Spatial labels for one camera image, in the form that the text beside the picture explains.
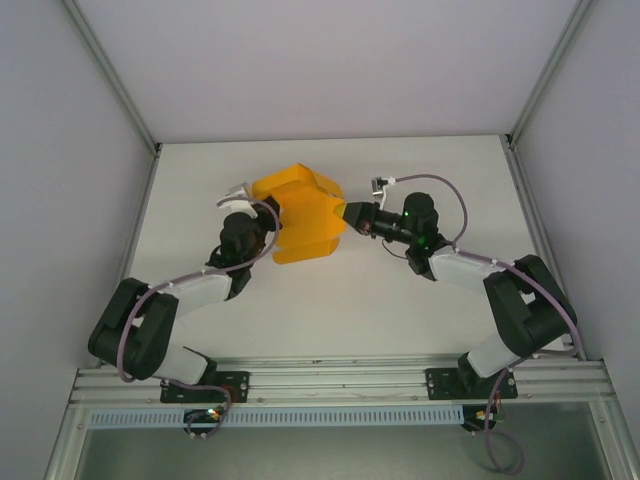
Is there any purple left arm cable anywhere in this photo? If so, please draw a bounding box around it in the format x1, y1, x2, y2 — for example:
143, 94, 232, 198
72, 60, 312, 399
115, 197, 281, 384

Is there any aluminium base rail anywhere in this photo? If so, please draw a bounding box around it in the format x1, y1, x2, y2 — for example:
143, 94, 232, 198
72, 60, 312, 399
69, 355, 615, 407

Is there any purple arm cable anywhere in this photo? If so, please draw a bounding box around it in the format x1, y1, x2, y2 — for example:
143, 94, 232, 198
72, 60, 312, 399
392, 172, 581, 357
115, 197, 281, 384

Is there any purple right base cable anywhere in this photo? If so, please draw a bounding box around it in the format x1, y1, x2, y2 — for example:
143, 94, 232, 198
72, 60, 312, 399
469, 372, 527, 474

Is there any aluminium frame post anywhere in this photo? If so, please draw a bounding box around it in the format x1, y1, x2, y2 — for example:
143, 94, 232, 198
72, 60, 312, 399
60, 0, 162, 155
503, 0, 597, 149

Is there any grey metal panel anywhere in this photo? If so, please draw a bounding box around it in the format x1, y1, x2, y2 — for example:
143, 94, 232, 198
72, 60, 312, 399
47, 402, 629, 480

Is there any slotted grey cable duct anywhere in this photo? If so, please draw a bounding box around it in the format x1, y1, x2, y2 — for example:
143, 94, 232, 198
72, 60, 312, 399
87, 404, 465, 429

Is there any yellow corrugated cardboard box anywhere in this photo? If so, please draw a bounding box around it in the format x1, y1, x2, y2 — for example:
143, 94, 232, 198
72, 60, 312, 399
251, 162, 347, 265

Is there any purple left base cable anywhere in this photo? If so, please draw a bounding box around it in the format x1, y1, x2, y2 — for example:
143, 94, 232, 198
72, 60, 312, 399
162, 379, 234, 441

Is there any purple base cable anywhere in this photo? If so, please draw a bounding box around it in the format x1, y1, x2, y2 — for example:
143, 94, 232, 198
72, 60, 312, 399
469, 372, 527, 474
162, 379, 234, 441

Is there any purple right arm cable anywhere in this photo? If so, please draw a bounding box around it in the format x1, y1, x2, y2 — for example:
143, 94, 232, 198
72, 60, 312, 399
392, 172, 581, 357

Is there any small circuit board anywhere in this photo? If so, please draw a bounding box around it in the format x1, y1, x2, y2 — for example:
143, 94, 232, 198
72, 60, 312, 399
462, 403, 507, 432
183, 407, 227, 435

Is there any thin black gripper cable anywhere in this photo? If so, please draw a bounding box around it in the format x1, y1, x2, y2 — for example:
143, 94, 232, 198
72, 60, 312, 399
380, 237, 409, 260

